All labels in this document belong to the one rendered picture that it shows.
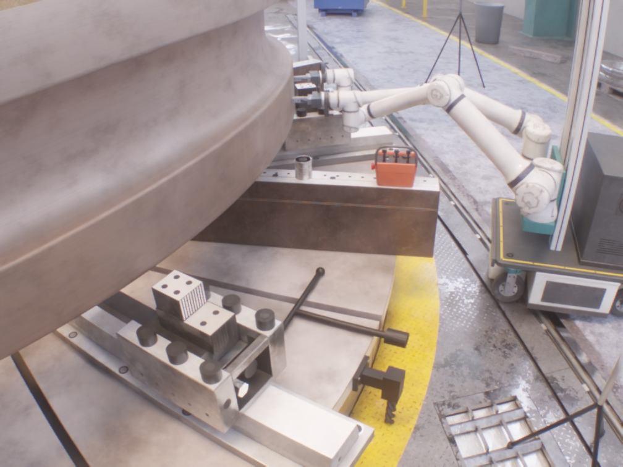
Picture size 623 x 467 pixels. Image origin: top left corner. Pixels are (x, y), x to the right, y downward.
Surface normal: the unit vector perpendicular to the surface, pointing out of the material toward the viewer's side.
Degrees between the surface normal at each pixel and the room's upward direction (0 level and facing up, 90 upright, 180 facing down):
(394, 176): 97
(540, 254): 0
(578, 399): 0
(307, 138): 90
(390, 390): 90
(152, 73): 90
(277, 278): 0
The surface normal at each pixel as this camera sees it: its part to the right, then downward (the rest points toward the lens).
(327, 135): 0.21, 0.51
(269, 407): -0.04, -0.85
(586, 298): -0.31, 0.51
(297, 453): -0.53, 0.17
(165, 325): -0.54, 0.46
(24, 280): 0.73, 0.33
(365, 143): 0.18, 0.22
